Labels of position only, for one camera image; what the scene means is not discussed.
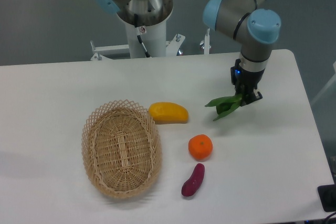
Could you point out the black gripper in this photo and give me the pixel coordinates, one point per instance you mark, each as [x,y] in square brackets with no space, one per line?
[246,83]

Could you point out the purple sweet potato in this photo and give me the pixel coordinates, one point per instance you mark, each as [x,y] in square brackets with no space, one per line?
[192,185]

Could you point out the yellow mango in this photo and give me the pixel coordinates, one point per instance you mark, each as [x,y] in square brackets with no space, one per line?
[168,113]

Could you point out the orange tangerine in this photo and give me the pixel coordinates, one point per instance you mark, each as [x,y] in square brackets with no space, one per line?
[200,147]

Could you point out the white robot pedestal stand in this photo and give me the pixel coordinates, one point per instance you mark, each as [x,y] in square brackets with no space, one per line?
[145,25]

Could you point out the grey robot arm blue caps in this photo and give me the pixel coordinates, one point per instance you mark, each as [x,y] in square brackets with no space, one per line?
[244,21]

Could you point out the woven wicker basket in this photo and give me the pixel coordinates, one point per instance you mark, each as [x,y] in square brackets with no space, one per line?
[121,149]

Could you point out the green leafy bok choy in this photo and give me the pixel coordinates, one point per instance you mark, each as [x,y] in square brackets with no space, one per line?
[225,105]

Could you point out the black device at table edge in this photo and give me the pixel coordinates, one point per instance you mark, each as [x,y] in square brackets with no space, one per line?
[327,197]

